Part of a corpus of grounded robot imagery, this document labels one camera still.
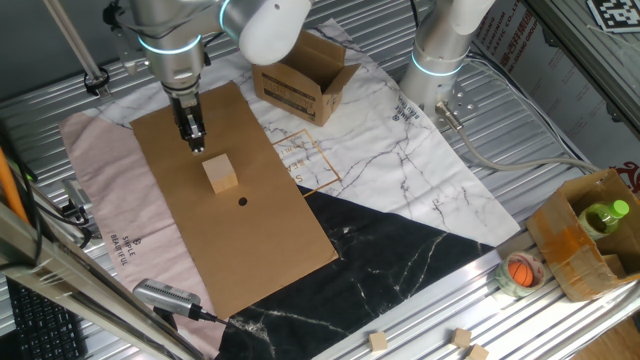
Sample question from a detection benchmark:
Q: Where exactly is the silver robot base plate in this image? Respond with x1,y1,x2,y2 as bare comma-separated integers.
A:
424,82,479,124

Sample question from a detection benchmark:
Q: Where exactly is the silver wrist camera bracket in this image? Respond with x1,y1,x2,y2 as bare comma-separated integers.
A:
110,24,151,76

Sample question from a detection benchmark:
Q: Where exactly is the large pale wooden block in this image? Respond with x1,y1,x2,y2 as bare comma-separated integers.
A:
201,153,239,195

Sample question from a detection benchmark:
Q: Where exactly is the marble print cloth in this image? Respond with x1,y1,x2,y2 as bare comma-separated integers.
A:
58,19,522,360

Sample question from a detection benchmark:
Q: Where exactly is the aluminium frame beam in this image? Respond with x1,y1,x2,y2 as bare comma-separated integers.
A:
0,199,206,360

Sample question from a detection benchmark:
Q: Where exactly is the open printed cardboard box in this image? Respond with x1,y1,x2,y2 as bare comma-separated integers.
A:
251,29,362,128

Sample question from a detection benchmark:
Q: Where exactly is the white panel with red print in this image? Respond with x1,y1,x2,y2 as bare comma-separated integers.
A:
469,0,640,199

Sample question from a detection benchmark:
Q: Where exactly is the grey metal pole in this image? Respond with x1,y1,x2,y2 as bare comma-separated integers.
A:
42,0,111,99

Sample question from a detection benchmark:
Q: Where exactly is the black keyboard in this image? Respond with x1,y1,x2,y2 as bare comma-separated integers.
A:
4,277,89,360

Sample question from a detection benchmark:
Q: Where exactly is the orange pole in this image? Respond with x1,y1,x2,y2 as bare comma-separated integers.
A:
0,147,30,225

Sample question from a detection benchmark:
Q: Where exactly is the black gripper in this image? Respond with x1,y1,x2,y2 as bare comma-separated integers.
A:
168,92,207,154

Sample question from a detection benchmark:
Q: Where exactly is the black white marker board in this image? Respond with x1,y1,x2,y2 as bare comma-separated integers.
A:
585,0,640,35

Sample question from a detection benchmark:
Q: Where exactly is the thick grey robot cable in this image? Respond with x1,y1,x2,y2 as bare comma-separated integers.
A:
434,101,601,174

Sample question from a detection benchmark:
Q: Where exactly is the dark metal frame beam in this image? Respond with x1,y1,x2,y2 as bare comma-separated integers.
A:
519,0,640,141

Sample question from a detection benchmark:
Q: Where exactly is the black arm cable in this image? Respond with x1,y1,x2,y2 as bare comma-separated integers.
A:
102,0,132,31

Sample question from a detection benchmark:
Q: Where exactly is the brown cardboard sheet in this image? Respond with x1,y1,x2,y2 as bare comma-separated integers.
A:
129,82,340,320

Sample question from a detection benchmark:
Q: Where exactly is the taped brown cardboard box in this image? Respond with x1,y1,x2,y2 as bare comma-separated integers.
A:
525,168,640,303

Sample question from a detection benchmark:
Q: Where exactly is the black camera cable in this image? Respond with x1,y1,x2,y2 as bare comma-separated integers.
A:
188,304,236,327

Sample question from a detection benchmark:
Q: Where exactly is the orange mini basketball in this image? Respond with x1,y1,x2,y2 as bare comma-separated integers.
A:
507,261,535,288

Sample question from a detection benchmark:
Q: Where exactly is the green plastic bottle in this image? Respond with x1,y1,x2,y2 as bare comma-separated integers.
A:
578,198,631,241

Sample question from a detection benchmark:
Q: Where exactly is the clear tape roll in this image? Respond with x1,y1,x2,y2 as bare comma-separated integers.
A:
494,250,547,300

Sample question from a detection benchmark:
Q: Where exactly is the silver depth camera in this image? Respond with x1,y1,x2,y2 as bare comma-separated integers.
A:
60,177,96,226
132,278,201,319

